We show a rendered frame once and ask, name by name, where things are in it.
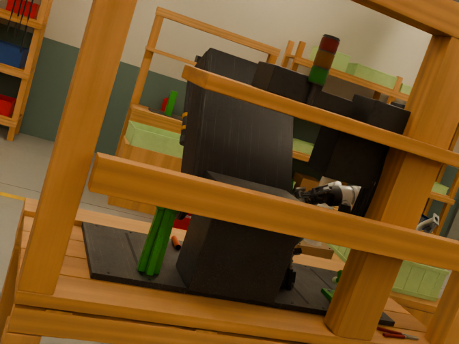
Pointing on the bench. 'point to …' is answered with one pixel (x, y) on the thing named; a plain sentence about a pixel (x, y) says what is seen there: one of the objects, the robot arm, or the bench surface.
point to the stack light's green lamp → (318, 76)
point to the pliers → (396, 334)
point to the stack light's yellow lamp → (323, 60)
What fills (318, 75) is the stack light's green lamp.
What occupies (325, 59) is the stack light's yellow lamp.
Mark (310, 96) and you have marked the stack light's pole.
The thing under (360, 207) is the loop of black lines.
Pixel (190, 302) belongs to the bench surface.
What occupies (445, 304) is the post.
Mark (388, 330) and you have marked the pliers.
